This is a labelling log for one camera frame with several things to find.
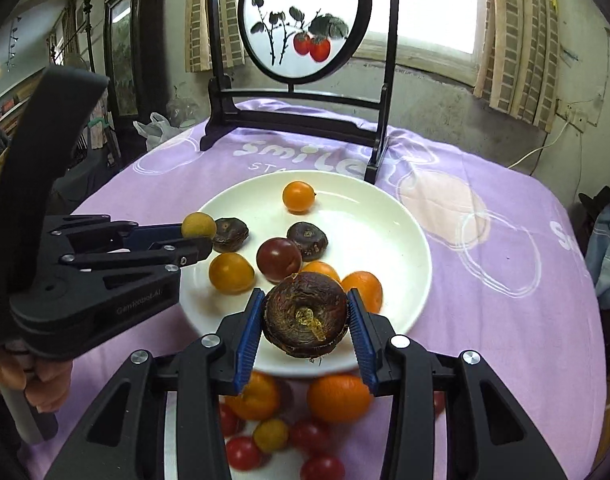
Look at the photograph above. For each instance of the round painted table screen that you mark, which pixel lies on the round painted table screen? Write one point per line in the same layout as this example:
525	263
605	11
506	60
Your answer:
305	10

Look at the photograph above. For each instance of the red plum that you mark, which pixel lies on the red plum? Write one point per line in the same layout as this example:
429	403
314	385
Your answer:
438	402

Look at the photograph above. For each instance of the person's left hand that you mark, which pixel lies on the person's left hand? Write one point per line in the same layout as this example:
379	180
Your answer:
50	380

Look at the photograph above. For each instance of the large dark wrinkled fruit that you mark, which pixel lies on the large dark wrinkled fruit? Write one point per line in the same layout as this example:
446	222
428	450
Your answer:
305	317

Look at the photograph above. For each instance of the purple printed tablecloth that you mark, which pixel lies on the purple printed tablecloth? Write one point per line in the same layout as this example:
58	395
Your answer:
485	335

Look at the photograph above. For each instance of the blue cloth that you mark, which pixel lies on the blue cloth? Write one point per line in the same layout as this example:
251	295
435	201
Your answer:
607	255

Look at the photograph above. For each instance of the white wall socket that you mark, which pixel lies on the white wall socket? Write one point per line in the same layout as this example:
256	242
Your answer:
577	115

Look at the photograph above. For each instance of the beige checked curtain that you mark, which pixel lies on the beige checked curtain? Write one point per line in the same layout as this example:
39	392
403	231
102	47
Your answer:
520	45
200	20

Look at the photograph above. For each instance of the small yellow green fruit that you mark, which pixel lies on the small yellow green fruit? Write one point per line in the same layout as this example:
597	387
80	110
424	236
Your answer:
198	224
271	434

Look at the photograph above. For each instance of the white plastic bag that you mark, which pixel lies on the white plastic bag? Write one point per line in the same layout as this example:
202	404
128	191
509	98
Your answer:
157	130

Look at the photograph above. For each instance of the yellow green citrus fruit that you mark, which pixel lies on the yellow green citrus fruit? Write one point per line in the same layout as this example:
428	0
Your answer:
230	272

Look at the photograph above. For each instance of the small dark wrinkled fruit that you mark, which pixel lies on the small dark wrinkled fruit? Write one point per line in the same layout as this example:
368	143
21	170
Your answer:
231	234

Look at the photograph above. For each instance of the window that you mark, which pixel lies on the window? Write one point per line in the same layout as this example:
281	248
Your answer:
435	5

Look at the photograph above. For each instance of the dark purple plum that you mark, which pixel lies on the dark purple plum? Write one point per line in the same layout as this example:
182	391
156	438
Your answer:
279	259

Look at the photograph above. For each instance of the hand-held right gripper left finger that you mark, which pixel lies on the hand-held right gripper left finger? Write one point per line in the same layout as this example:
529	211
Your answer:
250	340

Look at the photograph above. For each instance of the white oval plate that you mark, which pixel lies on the white oval plate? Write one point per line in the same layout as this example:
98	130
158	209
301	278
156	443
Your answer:
385	240

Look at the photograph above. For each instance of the red cherry tomato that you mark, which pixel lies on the red cherry tomato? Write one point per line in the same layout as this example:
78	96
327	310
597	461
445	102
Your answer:
242	452
310	432
322	467
228	420

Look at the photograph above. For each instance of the dark wooden cabinet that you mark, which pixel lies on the dark wooden cabinet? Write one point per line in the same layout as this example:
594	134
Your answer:
130	50

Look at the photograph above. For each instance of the smooth orange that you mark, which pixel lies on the smooth orange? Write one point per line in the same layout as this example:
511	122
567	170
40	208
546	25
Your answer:
367	287
325	267

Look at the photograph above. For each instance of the mandarin with green stem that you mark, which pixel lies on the mandarin with green stem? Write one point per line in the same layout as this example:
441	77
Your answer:
262	397

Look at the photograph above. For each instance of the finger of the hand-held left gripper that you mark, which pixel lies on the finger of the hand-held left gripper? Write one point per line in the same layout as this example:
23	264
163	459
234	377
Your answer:
185	252
155	232

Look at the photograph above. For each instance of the small yellow orange citrus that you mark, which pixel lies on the small yellow orange citrus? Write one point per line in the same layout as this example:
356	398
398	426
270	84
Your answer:
298	196

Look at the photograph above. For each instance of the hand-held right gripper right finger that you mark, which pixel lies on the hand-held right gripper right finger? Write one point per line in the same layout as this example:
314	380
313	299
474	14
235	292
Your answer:
360	340

